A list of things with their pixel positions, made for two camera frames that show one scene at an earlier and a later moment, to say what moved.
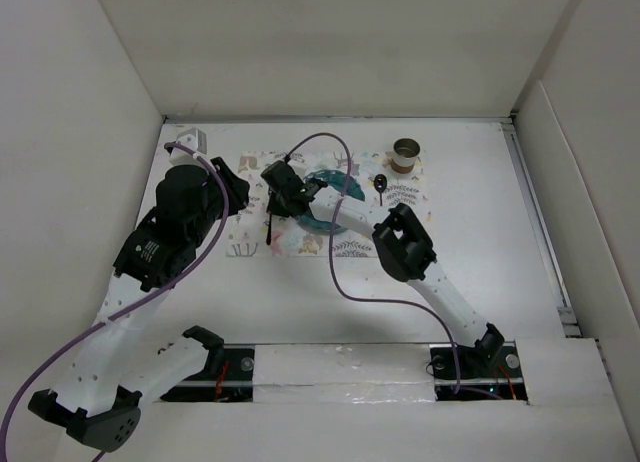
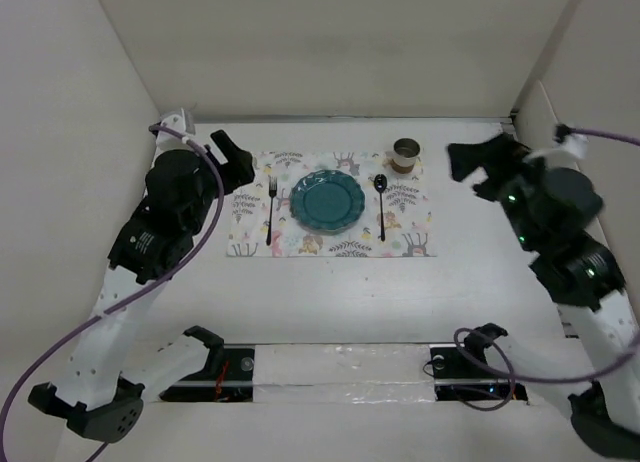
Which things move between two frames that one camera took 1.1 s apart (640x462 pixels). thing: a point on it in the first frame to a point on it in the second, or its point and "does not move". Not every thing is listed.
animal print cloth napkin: (384, 189) does not move
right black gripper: (276, 209) to (494, 156)
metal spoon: (380, 184) does not move
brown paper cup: (405, 153) does not move
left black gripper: (235, 188) to (237, 171)
